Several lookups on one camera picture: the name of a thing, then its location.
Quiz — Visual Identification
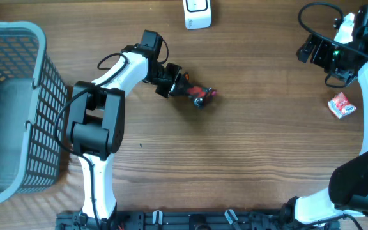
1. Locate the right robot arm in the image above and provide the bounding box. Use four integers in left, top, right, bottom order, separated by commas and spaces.
278, 4, 368, 229

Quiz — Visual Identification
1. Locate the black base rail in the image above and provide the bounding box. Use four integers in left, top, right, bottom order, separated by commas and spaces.
55, 209, 341, 230

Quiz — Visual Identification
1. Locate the grey plastic basket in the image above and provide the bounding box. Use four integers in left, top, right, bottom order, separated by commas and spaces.
0, 21, 68, 204

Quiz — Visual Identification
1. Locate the black left camera cable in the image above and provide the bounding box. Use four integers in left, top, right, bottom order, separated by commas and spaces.
53, 52, 130, 230

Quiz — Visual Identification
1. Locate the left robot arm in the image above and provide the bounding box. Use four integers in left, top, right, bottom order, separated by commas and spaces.
66, 30, 175, 229

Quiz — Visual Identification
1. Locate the red snack packet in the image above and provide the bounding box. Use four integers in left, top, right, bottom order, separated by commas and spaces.
328, 92, 357, 119

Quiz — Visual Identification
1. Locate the white barcode scanner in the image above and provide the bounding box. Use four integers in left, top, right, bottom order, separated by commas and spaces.
183, 0, 212, 30

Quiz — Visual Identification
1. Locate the black hex wrench packet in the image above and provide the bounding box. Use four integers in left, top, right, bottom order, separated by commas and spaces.
169, 72, 217, 108

